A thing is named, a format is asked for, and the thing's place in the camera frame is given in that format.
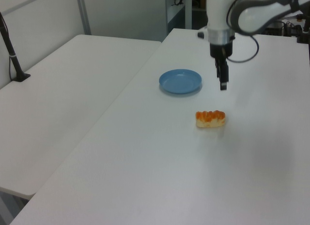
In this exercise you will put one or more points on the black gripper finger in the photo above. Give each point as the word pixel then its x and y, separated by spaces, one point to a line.
pixel 224 76
pixel 217 67

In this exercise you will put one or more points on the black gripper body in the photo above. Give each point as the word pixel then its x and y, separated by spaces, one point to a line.
pixel 221 50

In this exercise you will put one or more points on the orange glazed bread roll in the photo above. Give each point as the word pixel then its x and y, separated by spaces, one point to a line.
pixel 210 118

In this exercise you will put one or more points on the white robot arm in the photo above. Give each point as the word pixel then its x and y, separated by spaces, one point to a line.
pixel 218 14

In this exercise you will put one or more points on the blue round plate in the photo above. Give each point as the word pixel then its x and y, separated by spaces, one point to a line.
pixel 180 83

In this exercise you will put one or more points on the black electronics box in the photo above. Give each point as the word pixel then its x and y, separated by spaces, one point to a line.
pixel 274 30

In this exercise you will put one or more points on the black table clamp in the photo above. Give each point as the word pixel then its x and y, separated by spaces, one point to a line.
pixel 302 34

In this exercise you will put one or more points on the black camera stand pole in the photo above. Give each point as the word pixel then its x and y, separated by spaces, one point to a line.
pixel 12 58

